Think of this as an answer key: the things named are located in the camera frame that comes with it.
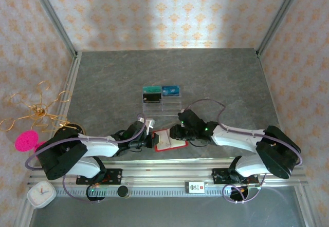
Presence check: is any aluminium table edge rail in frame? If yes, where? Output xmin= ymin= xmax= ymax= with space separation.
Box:
xmin=15 ymin=51 xmax=83 ymax=227
xmin=256 ymin=51 xmax=318 ymax=227

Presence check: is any aluminium frame post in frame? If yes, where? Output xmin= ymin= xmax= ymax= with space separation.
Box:
xmin=257 ymin=0 xmax=306 ymax=57
xmin=27 ymin=0 xmax=79 ymax=58

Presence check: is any white square clock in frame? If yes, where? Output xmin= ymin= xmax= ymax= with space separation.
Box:
xmin=27 ymin=180 xmax=57 ymax=209

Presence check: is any round black gold clock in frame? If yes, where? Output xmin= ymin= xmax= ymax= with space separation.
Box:
xmin=60 ymin=123 xmax=85 ymax=137

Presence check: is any grey slotted cable duct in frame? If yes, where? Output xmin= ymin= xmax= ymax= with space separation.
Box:
xmin=55 ymin=188 xmax=232 ymax=198

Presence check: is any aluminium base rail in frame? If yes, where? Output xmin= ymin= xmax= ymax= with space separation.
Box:
xmin=28 ymin=157 xmax=308 ymax=188

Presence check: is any black round knob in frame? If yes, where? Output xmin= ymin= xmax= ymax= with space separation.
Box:
xmin=117 ymin=185 xmax=129 ymax=198

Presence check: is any red card holder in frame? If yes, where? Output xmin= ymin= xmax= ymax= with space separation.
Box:
xmin=153 ymin=129 xmax=189 ymax=153

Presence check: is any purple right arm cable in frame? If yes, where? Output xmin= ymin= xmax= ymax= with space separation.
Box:
xmin=179 ymin=99 xmax=303 ymax=204

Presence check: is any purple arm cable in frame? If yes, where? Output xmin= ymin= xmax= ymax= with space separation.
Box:
xmin=179 ymin=99 xmax=303 ymax=204
xmin=24 ymin=113 xmax=149 ymax=203

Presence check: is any white label tag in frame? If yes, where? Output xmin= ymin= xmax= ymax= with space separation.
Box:
xmin=185 ymin=181 xmax=205 ymax=194

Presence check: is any black credit card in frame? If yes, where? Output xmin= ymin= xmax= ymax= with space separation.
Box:
xmin=142 ymin=92 xmax=163 ymax=104

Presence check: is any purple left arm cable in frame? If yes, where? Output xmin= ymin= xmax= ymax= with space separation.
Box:
xmin=24 ymin=113 xmax=149 ymax=203

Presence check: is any blue credit card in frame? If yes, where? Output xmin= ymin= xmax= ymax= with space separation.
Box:
xmin=161 ymin=85 xmax=182 ymax=97

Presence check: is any flat round pink sponge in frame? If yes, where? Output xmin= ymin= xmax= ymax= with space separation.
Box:
xmin=14 ymin=131 xmax=39 ymax=152

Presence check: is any clear acrylic card stand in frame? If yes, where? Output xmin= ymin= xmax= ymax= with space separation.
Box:
xmin=142 ymin=85 xmax=184 ymax=117

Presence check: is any gold wire ornament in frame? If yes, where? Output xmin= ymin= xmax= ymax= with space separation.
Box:
xmin=0 ymin=80 xmax=72 ymax=133

